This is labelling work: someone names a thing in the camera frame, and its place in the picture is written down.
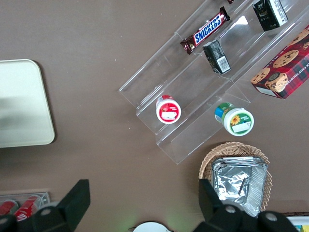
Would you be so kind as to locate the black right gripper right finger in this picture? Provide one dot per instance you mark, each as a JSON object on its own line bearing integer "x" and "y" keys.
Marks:
{"x": 217, "y": 217}

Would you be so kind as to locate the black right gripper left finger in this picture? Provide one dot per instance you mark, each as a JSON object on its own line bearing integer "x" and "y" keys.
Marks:
{"x": 72, "y": 205}

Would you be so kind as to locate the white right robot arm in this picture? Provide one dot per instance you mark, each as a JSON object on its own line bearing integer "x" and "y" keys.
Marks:
{"x": 152, "y": 227}

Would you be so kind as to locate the light wicker basket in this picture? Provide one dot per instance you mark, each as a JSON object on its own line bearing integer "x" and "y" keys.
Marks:
{"x": 231, "y": 148}

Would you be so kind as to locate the cream plastic tray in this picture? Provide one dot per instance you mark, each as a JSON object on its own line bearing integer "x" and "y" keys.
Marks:
{"x": 24, "y": 101}

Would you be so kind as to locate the clear acrylic bottle rack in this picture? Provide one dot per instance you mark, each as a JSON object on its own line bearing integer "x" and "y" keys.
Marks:
{"x": 44, "y": 197}

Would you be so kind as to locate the stack of foil trays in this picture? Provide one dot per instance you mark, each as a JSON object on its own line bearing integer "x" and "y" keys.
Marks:
{"x": 236, "y": 183}

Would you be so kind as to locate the white snack bin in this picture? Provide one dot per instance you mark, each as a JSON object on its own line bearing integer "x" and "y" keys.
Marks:
{"x": 299, "y": 221}

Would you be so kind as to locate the green lid yogurt cup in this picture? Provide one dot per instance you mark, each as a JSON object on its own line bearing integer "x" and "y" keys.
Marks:
{"x": 237, "y": 120}

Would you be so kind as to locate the red lid yogurt cup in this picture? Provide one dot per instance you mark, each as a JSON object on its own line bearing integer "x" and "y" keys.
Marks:
{"x": 168, "y": 111}

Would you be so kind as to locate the clear acrylic step display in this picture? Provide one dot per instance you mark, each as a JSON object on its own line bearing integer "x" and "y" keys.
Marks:
{"x": 193, "y": 79}

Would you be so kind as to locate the small black carton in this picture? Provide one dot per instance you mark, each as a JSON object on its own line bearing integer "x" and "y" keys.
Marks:
{"x": 268, "y": 14}
{"x": 217, "y": 58}

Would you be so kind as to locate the red plaid cookie box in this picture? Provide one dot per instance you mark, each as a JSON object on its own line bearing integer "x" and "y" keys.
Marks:
{"x": 287, "y": 70}

